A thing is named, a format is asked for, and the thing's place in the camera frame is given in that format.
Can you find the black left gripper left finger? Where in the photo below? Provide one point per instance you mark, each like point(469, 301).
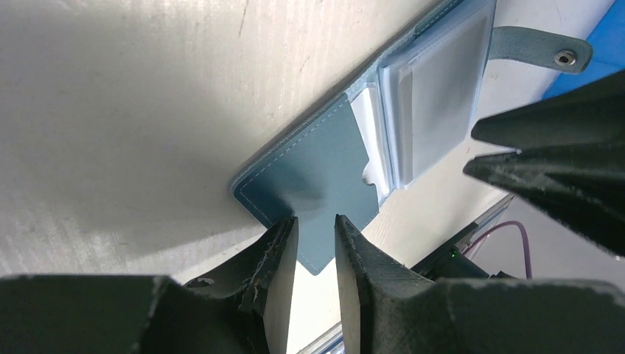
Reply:
point(241, 306)

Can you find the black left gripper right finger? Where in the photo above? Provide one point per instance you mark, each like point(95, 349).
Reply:
point(530, 316)

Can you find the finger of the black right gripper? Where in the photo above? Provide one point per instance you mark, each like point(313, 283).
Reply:
point(565, 157)

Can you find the teal leather card holder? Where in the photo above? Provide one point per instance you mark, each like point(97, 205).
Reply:
point(411, 105)

